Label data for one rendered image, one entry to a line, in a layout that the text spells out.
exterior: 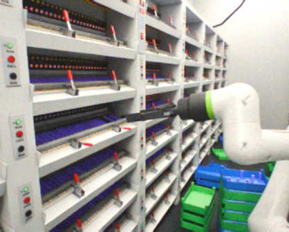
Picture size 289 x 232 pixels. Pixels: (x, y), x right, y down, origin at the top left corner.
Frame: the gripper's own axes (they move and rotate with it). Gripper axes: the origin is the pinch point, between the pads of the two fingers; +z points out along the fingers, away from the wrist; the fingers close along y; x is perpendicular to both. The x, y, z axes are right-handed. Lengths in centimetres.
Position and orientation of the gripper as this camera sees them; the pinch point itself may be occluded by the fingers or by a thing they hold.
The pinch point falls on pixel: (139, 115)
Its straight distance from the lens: 80.7
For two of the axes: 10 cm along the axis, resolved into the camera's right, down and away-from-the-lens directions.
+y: 4.7, -1.6, 8.7
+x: -1.8, -9.8, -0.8
